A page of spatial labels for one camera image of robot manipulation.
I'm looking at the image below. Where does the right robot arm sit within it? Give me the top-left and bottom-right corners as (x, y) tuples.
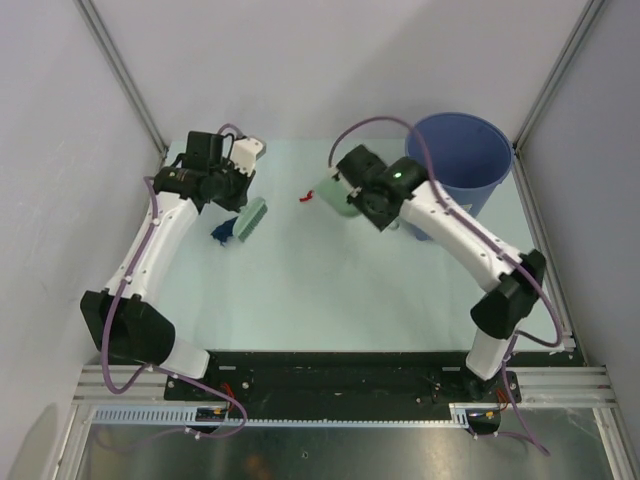
(330, 145), (546, 401)

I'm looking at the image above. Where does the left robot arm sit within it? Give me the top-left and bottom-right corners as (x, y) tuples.
(80, 126), (267, 400)

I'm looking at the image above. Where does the right aluminium frame post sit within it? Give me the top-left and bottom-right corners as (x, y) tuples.
(510, 0), (609, 154)

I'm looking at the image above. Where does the dark blue paper scrap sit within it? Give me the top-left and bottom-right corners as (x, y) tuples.
(210, 217), (237, 247)

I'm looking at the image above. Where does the small red paper scrap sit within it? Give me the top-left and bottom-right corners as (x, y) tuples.
(299, 190), (314, 203)

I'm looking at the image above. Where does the grey cable duct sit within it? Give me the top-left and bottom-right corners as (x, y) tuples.
(92, 403), (501, 429)

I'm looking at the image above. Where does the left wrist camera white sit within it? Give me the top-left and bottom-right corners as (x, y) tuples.
(230, 137), (267, 177)

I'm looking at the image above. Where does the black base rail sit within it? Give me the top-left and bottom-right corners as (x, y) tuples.
(99, 349), (586, 421)

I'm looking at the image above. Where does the aluminium frame post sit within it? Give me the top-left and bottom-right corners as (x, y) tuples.
(510, 0), (609, 154)
(73, 0), (169, 159)

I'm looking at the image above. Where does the green dustpan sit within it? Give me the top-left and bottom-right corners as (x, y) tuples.
(314, 174), (401, 232)

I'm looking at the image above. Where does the green hand brush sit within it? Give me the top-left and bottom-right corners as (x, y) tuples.
(233, 197), (268, 242)

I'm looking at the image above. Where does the blue plastic bucket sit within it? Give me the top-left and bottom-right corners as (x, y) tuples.
(415, 112), (514, 217)

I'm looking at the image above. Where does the left aluminium frame post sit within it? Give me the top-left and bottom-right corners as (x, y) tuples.
(73, 0), (169, 159)

